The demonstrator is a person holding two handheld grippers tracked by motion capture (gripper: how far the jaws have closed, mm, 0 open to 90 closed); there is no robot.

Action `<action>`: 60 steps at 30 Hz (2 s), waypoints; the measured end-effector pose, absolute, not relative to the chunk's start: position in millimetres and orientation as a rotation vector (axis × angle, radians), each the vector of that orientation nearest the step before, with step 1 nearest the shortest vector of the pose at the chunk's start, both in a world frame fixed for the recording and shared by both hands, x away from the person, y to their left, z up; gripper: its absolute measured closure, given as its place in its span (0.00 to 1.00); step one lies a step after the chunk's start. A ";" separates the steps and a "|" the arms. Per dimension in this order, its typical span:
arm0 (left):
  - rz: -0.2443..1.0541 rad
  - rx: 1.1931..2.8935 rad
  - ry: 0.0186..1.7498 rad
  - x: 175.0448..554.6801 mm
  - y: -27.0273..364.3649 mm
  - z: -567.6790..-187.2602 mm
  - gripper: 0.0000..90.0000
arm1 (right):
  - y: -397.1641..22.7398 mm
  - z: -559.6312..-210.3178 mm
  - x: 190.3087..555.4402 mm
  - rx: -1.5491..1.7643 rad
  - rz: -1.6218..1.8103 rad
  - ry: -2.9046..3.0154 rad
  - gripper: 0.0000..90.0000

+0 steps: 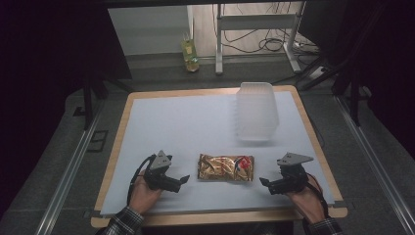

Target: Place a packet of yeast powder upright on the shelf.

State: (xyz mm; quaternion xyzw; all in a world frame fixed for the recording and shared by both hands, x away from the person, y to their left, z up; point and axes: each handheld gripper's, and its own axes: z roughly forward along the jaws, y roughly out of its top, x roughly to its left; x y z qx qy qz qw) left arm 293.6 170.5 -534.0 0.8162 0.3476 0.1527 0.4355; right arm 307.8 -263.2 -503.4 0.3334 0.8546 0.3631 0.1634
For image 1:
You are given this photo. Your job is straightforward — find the translucent plastic container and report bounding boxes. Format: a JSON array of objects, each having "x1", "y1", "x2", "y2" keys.
[{"x1": 235, "y1": 81, "x2": 281, "y2": 142}]

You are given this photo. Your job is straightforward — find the black stand legs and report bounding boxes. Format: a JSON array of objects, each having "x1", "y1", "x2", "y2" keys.
[
  {"x1": 298, "y1": 55, "x2": 365, "y2": 127},
  {"x1": 81, "y1": 63, "x2": 135, "y2": 131}
]

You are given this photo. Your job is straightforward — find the white table mat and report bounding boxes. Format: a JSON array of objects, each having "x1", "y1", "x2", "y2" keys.
[{"x1": 99, "y1": 90, "x2": 337, "y2": 216}]

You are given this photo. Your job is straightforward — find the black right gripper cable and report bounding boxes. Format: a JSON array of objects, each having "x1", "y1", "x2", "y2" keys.
[{"x1": 304, "y1": 173, "x2": 330, "y2": 220}]

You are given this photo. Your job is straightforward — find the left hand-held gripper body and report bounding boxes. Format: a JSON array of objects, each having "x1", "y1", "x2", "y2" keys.
[{"x1": 143, "y1": 150, "x2": 182, "y2": 194}]

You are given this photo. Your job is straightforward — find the black floor cables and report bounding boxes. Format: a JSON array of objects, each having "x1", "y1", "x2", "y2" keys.
[{"x1": 211, "y1": 2, "x2": 322, "y2": 57}]

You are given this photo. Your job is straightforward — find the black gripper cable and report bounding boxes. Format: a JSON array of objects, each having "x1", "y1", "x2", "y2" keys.
[
  {"x1": 126, "y1": 154, "x2": 158, "y2": 208},
  {"x1": 304, "y1": 173, "x2": 330, "y2": 220}
]

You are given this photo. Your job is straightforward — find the metal floor rail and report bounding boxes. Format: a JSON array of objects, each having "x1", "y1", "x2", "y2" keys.
[
  {"x1": 335, "y1": 95, "x2": 415, "y2": 235},
  {"x1": 33, "y1": 104, "x2": 104, "y2": 235}
]

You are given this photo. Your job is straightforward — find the white metal desk frame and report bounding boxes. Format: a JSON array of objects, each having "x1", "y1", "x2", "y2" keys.
[{"x1": 214, "y1": 1, "x2": 306, "y2": 75}]

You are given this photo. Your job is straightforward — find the person's left hand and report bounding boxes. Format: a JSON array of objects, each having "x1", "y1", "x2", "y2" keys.
[{"x1": 128, "y1": 169, "x2": 164, "y2": 215}]

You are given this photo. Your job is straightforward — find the black floor bracket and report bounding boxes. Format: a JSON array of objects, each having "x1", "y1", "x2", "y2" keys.
[{"x1": 86, "y1": 129, "x2": 110, "y2": 154}]

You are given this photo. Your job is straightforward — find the gold foil snack packet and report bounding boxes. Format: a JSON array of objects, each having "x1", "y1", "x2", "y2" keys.
[{"x1": 197, "y1": 153, "x2": 255, "y2": 183}]

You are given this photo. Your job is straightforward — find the white power strip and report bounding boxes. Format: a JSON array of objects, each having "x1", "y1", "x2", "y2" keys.
[{"x1": 307, "y1": 66, "x2": 328, "y2": 81}]

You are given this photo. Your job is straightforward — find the yellow drink bottle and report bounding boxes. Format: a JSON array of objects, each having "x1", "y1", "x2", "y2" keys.
[{"x1": 180, "y1": 30, "x2": 201, "y2": 73}]

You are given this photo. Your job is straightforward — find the person's right hand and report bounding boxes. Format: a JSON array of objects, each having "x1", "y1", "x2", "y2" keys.
[{"x1": 285, "y1": 175, "x2": 328, "y2": 225}]

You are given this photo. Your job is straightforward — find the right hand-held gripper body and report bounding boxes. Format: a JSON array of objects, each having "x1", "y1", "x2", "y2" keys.
[{"x1": 269, "y1": 152, "x2": 315, "y2": 196}]

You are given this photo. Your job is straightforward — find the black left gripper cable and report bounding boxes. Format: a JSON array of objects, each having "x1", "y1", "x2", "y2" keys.
[{"x1": 126, "y1": 154, "x2": 158, "y2": 208}]

